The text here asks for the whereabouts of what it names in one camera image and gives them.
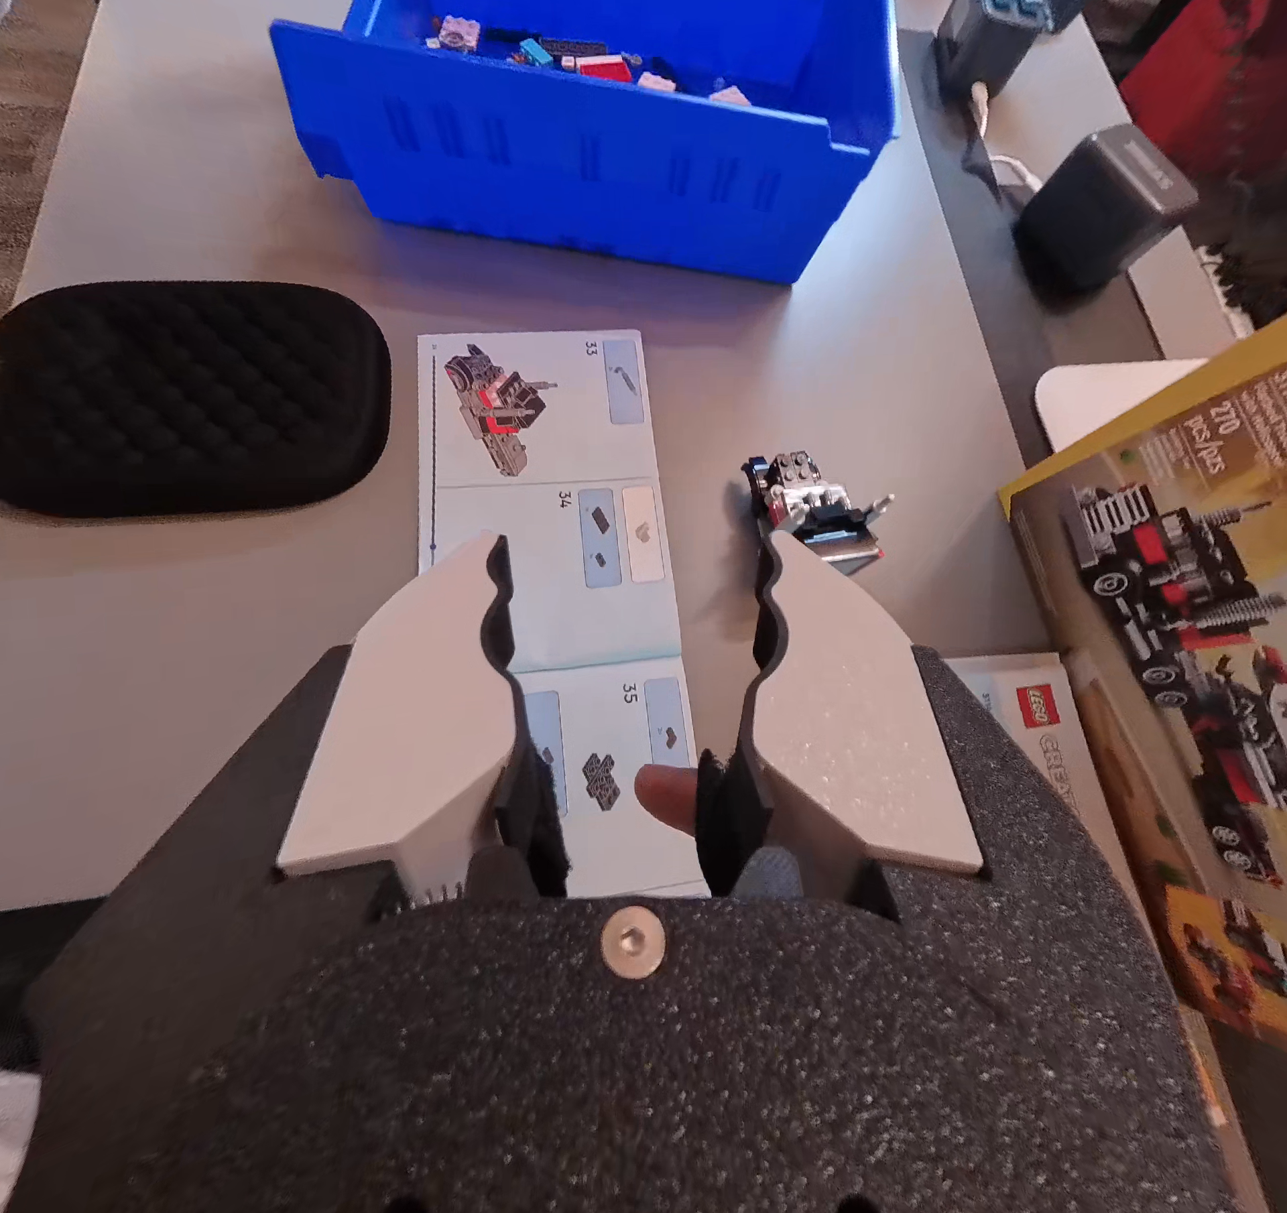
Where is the closed lego instruction booklet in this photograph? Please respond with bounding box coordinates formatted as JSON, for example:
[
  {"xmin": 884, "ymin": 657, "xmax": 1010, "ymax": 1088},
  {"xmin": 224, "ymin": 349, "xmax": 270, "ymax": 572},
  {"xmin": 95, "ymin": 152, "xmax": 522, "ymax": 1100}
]
[{"xmin": 943, "ymin": 649, "xmax": 1233, "ymax": 1133}]

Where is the lego truck model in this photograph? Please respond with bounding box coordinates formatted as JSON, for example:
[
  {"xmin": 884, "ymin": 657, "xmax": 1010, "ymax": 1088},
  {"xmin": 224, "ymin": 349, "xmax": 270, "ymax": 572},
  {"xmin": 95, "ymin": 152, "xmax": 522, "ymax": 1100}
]
[{"xmin": 740, "ymin": 446, "xmax": 898, "ymax": 578}]

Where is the blue plastic bin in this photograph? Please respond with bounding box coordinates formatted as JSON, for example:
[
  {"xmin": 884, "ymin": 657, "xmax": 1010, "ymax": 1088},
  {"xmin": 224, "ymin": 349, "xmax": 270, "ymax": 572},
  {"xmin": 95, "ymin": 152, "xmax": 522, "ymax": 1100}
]
[{"xmin": 267, "ymin": 0, "xmax": 901, "ymax": 288}]

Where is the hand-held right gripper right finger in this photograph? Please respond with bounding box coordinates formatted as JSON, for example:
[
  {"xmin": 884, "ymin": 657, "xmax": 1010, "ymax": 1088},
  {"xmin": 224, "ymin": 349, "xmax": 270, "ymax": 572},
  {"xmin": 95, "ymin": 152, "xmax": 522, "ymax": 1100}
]
[{"xmin": 736, "ymin": 526, "xmax": 987, "ymax": 899}]

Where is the pile of lego bricks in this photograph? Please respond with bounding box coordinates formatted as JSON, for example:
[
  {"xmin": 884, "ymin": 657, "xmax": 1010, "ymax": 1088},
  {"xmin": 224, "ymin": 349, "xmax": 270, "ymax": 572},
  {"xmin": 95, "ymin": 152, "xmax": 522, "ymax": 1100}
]
[{"xmin": 424, "ymin": 11, "xmax": 757, "ymax": 111}]

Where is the person's right hand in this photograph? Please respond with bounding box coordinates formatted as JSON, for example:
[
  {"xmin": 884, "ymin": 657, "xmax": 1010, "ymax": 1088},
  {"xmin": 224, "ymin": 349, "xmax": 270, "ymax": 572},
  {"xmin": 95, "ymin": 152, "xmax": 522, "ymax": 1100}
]
[{"xmin": 634, "ymin": 762, "xmax": 703, "ymax": 838}]

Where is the white cable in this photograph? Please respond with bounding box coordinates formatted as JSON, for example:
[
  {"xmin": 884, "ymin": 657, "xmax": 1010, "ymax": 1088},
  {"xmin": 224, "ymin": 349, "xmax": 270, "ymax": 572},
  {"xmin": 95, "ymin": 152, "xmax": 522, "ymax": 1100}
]
[{"xmin": 967, "ymin": 78, "xmax": 1050, "ymax": 196}]

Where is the black quilted case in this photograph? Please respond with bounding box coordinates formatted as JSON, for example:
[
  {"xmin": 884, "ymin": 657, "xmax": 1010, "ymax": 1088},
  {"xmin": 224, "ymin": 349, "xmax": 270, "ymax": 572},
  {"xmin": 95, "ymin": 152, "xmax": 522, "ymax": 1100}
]
[{"xmin": 0, "ymin": 277, "xmax": 394, "ymax": 521}]

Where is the white stand base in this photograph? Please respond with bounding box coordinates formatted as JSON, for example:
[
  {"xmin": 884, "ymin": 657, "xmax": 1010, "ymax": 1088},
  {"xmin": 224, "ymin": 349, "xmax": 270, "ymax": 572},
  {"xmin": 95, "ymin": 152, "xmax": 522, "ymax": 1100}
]
[{"xmin": 1034, "ymin": 356, "xmax": 1213, "ymax": 456}]

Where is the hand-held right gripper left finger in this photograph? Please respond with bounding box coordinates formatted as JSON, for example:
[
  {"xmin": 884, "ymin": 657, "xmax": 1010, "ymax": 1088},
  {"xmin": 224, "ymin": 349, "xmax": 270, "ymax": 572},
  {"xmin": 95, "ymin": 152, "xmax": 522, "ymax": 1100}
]
[{"xmin": 274, "ymin": 529, "xmax": 527, "ymax": 900}]

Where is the grey battery charger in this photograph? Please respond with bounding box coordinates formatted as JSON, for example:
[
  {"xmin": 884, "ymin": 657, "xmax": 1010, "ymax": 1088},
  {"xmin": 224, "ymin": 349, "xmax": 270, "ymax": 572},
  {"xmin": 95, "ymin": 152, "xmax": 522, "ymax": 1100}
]
[{"xmin": 933, "ymin": 0, "xmax": 1119, "ymax": 107}]

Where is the black cube charger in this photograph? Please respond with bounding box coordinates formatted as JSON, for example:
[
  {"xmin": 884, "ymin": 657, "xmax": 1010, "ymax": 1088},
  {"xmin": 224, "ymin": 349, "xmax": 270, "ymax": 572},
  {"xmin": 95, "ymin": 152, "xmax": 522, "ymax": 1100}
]
[{"xmin": 1011, "ymin": 121, "xmax": 1203, "ymax": 293}]

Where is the open lego instruction booklet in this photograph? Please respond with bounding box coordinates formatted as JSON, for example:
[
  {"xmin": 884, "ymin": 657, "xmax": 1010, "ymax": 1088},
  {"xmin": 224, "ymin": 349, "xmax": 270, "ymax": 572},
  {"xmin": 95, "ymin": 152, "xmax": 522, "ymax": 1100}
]
[{"xmin": 414, "ymin": 328, "xmax": 713, "ymax": 900}]

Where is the lego set cardboard box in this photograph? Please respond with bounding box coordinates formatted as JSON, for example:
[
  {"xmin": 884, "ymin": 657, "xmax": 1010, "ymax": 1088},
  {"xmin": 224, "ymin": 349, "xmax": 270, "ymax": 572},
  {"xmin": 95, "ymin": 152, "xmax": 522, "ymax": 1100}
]
[{"xmin": 995, "ymin": 316, "xmax": 1287, "ymax": 1045}]

